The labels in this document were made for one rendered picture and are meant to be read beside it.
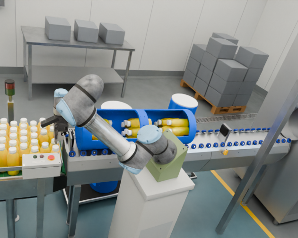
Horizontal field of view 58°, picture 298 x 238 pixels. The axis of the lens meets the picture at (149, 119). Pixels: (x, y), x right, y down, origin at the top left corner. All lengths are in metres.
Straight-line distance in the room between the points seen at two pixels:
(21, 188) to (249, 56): 4.26
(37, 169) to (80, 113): 0.59
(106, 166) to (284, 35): 5.54
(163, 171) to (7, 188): 0.96
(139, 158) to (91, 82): 0.44
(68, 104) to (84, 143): 0.71
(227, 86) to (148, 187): 3.71
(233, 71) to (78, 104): 3.99
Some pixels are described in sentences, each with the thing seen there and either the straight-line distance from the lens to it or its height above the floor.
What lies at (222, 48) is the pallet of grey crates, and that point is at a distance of 5.11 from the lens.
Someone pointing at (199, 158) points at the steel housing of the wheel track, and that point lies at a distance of 2.36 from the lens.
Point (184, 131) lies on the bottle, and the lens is 2.14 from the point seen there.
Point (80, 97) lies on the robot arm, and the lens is 1.15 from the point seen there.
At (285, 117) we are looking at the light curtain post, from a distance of 2.26.
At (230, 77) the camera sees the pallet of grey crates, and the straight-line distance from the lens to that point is 4.95.
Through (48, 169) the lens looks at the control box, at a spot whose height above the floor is 1.06.
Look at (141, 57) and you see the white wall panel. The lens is 5.68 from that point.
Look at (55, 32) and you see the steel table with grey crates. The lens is 4.20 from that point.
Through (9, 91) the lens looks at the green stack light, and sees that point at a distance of 2.12.
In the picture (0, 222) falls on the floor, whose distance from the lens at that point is 2.79.
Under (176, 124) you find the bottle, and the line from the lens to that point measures 2.12.
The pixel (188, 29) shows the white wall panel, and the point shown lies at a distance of 6.02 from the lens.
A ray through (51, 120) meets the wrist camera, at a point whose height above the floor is 1.24.
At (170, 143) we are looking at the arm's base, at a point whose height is 1.37.
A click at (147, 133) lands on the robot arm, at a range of 1.36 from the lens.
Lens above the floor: 2.19
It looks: 30 degrees down
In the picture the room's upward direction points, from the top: 15 degrees clockwise
